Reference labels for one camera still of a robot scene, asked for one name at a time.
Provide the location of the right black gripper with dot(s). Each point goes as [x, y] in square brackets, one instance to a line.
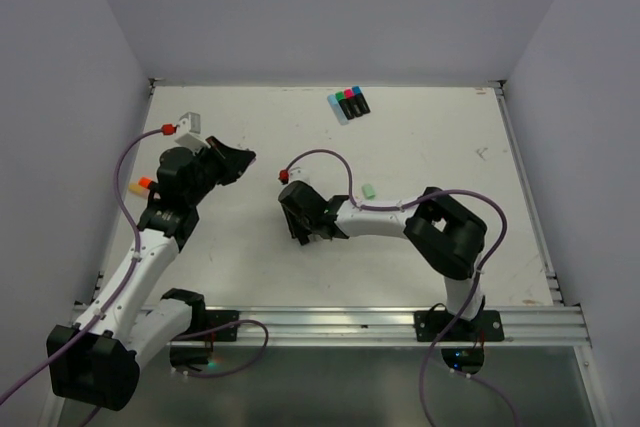
[295, 227]

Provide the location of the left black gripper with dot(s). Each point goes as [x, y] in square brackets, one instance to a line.
[232, 162]

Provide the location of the green pastel cap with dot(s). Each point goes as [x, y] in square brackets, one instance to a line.
[368, 191]

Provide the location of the orange cap black highlighter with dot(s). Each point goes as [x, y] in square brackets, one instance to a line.
[146, 183]

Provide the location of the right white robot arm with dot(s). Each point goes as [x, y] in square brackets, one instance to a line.
[448, 235]

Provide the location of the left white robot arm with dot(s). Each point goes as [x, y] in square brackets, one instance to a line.
[99, 358]

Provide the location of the green cap black highlighter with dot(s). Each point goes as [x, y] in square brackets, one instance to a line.
[344, 105]

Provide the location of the light blue highlighter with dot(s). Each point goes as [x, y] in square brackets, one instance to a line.
[337, 110]

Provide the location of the pink cap black highlighter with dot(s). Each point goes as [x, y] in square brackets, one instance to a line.
[353, 103]

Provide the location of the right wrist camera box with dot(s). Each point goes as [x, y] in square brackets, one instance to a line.
[298, 173]

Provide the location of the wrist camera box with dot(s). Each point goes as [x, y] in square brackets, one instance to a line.
[188, 131]
[298, 173]

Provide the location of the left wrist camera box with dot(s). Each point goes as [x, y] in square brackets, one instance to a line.
[188, 131]

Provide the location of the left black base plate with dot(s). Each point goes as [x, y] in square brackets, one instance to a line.
[212, 326]

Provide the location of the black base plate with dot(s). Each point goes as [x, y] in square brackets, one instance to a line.
[212, 326]
[486, 326]

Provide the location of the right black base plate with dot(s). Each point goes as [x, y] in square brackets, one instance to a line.
[486, 326]

